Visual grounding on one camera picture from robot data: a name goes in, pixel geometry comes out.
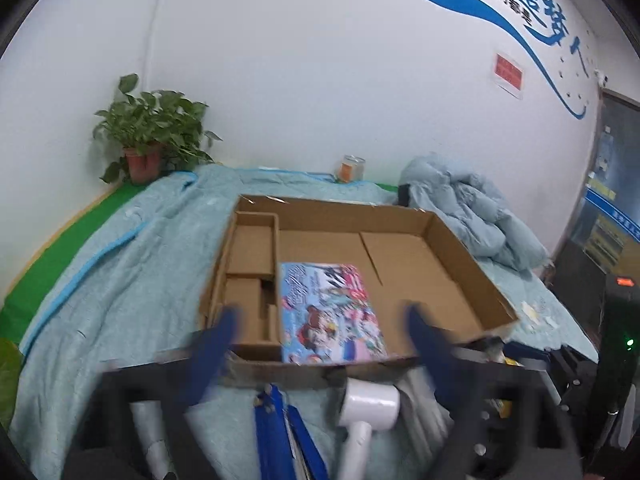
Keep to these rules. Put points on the orange label glass jar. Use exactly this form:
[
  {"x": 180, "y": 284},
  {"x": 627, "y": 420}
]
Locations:
[{"x": 351, "y": 170}]

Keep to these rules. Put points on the potted green plant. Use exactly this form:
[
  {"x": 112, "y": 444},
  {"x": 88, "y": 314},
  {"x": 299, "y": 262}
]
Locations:
[{"x": 150, "y": 125}]

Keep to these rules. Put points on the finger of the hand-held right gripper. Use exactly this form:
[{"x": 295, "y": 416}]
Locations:
[{"x": 575, "y": 375}]

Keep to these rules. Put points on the colourful cartoon book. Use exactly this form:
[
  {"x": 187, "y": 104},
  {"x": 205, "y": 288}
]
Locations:
[{"x": 330, "y": 310}]

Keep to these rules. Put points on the yellow green leaf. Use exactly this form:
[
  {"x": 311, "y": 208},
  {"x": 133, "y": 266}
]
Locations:
[{"x": 9, "y": 385}]

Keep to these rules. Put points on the light blue puffer jacket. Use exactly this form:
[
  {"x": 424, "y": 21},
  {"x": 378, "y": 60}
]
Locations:
[{"x": 470, "y": 210}]

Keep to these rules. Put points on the white security camera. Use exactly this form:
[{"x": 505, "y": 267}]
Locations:
[{"x": 602, "y": 78}]

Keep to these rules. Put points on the dark door with notices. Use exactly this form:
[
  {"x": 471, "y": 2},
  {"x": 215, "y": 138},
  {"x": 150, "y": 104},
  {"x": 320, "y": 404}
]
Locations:
[{"x": 605, "y": 185}]

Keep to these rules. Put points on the red wall sign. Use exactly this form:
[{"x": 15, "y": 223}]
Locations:
[{"x": 508, "y": 74}]

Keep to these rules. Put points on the green mat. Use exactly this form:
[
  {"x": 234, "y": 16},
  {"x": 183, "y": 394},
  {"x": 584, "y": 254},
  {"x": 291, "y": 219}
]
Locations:
[{"x": 75, "y": 240}]

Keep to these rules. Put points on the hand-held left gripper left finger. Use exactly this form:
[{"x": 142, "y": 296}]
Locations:
[{"x": 219, "y": 347}]

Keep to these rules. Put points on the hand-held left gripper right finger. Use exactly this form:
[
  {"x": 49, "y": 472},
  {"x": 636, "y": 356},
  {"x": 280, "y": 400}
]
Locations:
[{"x": 429, "y": 350}]

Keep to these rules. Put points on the white handheld device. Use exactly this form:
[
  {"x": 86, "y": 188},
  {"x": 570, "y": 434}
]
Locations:
[{"x": 367, "y": 402}]

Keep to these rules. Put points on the brown cardboard box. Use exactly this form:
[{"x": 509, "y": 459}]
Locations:
[{"x": 415, "y": 270}]

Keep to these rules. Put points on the blue flat bar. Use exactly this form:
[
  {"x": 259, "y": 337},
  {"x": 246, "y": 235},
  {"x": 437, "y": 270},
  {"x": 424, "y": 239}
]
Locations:
[
  {"x": 306, "y": 442},
  {"x": 267, "y": 430}
]

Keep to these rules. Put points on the grey white plastic tool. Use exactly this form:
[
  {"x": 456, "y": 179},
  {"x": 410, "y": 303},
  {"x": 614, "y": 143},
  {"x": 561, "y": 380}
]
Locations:
[{"x": 420, "y": 420}]

